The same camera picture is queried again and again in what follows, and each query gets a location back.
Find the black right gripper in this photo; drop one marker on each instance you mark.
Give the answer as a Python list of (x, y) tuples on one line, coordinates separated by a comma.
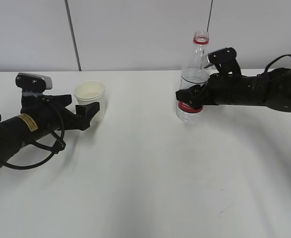
[(217, 91)]

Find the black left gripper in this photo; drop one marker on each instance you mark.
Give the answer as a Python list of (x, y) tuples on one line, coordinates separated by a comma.
[(45, 114)]

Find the white paper cup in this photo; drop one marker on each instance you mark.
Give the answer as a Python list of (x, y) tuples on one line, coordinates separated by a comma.
[(92, 91)]

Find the clear water bottle red label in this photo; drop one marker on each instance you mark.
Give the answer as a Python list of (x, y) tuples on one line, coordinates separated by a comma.
[(192, 74)]

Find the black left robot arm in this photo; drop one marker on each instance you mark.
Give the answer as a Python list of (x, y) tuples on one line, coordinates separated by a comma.
[(11, 143)]

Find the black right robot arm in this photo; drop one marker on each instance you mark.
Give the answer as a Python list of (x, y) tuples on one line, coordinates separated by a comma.
[(271, 90)]

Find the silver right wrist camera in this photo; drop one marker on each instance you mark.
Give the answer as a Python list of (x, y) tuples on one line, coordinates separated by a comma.
[(224, 60)]

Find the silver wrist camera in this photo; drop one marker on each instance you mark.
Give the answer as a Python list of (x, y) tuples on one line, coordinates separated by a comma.
[(224, 60), (33, 83)]

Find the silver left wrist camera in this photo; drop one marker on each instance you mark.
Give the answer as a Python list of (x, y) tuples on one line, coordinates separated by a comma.
[(33, 83)]

